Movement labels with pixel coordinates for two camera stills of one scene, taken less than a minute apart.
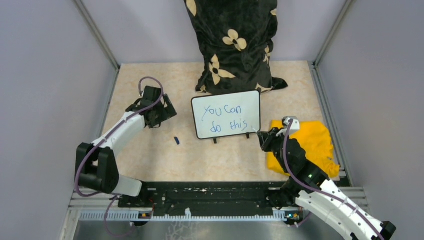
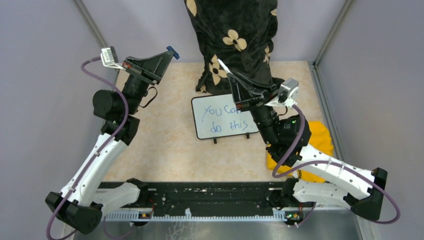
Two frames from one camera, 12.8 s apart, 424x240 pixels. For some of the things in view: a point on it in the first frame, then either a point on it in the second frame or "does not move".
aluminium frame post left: x=91 y=25 does not move
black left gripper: x=168 y=112 -> x=151 y=69
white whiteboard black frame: x=226 y=114 does not move
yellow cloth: x=314 y=140 does not move
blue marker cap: x=177 y=140 -> x=175 y=55
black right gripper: x=266 y=138 -> x=248 y=94
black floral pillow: x=236 y=38 does not move
